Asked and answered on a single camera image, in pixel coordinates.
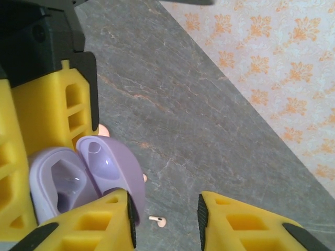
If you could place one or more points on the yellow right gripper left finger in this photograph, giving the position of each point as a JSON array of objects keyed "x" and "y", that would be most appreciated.
[{"x": 86, "y": 235}]

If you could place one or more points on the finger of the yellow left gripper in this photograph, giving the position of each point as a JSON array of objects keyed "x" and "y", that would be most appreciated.
[
  {"x": 13, "y": 183},
  {"x": 44, "y": 109}
]

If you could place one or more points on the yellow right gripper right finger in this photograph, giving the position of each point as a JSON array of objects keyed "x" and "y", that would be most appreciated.
[{"x": 248, "y": 235}]

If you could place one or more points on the pink earbud charging case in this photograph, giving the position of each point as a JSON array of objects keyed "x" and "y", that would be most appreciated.
[{"x": 104, "y": 130}]

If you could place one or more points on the purple earbud charging case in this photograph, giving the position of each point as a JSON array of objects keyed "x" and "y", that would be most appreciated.
[{"x": 117, "y": 157}]

